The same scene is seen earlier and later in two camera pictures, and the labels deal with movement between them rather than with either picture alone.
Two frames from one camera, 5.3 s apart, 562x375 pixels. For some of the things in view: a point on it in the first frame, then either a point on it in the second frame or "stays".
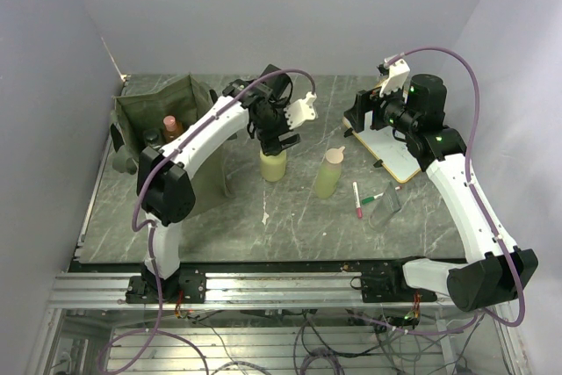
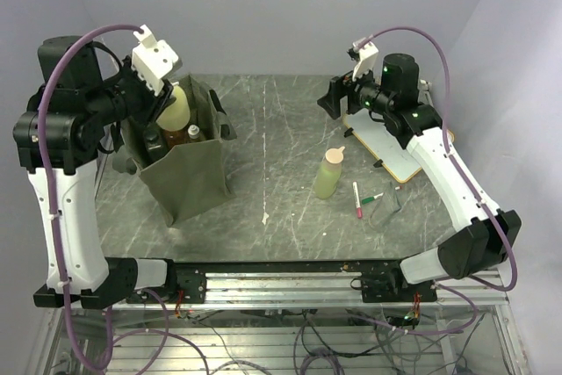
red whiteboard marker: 357,200 stays
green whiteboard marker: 369,198 stays
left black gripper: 270,140 -> 154,104
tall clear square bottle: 152,137 stays
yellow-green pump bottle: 273,168 -> 176,117
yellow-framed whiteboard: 386,150 stays
